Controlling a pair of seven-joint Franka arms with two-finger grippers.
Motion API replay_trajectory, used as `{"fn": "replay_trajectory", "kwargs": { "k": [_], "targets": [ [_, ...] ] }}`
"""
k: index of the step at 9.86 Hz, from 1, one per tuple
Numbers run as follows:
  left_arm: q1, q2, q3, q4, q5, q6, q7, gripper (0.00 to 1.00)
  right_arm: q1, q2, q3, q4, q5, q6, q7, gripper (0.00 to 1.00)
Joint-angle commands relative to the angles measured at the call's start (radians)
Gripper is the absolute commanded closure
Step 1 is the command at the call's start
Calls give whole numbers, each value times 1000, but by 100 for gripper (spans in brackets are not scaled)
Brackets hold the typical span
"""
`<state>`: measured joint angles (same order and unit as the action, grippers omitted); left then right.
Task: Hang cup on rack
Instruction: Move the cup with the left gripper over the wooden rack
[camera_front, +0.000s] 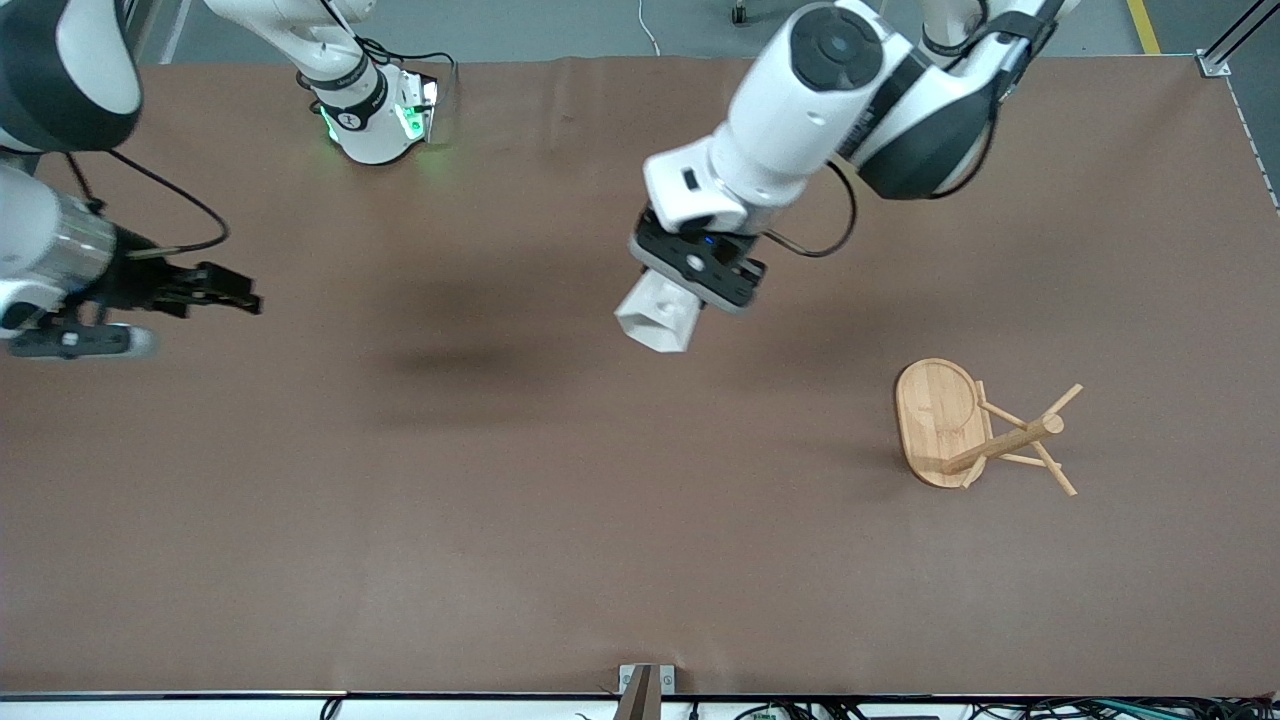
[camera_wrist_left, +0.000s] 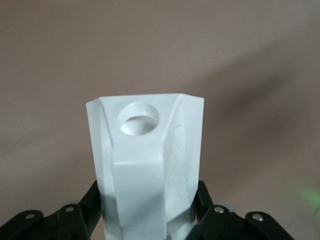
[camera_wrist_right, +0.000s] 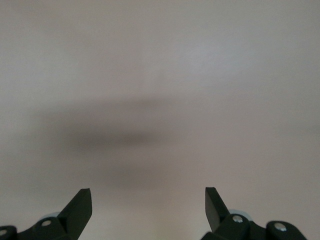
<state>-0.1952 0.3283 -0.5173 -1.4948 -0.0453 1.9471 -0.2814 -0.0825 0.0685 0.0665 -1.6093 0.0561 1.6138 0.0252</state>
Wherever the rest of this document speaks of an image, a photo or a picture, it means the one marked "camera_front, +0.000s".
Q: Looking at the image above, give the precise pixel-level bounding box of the white faceted cup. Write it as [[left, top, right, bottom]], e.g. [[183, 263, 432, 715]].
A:
[[613, 270, 702, 354]]

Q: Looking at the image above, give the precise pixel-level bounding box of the wooden cup rack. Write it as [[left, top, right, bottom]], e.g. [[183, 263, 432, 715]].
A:
[[894, 358, 1085, 498]]

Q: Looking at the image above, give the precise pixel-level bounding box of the brown paper table cover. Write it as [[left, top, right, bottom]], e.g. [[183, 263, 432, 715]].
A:
[[0, 55, 1280, 698]]

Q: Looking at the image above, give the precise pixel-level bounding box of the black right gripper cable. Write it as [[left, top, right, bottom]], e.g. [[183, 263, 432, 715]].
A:
[[58, 148, 232, 261]]

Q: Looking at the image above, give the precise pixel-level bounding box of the aluminium frame profile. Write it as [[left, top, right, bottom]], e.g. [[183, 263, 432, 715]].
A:
[[125, 0, 171, 63]]

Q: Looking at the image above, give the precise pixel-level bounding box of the black right base cable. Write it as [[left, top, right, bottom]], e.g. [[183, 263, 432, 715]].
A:
[[355, 38, 458, 96]]

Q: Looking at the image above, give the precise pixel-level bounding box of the metal table edge bracket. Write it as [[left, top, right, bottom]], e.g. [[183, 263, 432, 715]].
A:
[[618, 664, 677, 720]]

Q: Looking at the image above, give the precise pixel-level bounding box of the cable bundle under table edge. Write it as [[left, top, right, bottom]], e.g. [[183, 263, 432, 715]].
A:
[[735, 697, 1280, 720]]

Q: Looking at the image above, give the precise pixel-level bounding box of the black frame strut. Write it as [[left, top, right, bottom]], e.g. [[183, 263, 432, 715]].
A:
[[1210, 0, 1273, 61]]

